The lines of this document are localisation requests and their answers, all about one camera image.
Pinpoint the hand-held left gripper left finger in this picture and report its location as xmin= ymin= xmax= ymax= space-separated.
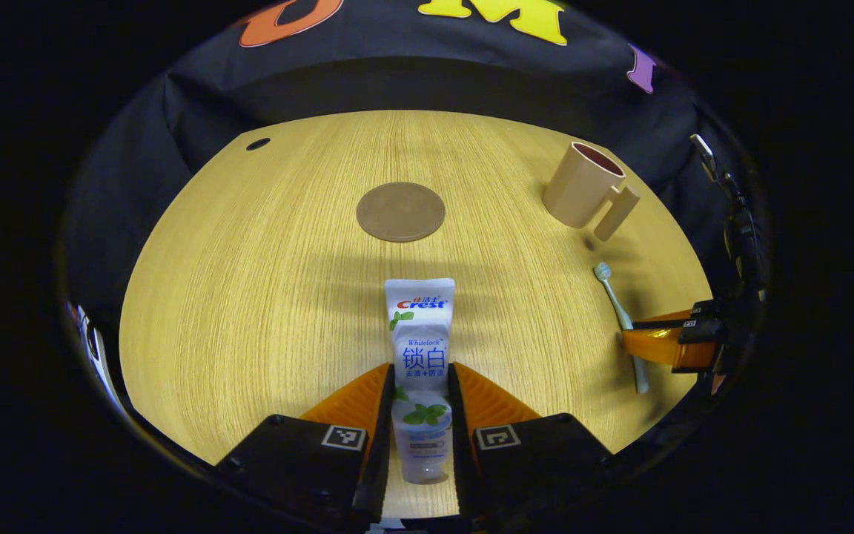
xmin=216 ymin=362 xmax=396 ymax=531

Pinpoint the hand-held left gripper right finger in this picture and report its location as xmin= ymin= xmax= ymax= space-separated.
xmin=447 ymin=362 xmax=617 ymax=531

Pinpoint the light blue toothbrush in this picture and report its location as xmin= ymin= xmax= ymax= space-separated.
xmin=593 ymin=262 xmax=651 ymax=395

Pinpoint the beige cup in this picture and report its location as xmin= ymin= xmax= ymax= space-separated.
xmin=543 ymin=141 xmax=641 ymax=243

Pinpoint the white toothpaste tube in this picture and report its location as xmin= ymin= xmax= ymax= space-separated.
xmin=384 ymin=278 xmax=456 ymax=485

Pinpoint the brown round coaster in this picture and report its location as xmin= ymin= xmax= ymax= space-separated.
xmin=356 ymin=182 xmax=446 ymax=243

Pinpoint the black backdrop cloth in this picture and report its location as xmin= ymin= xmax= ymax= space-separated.
xmin=64 ymin=0 xmax=761 ymax=357

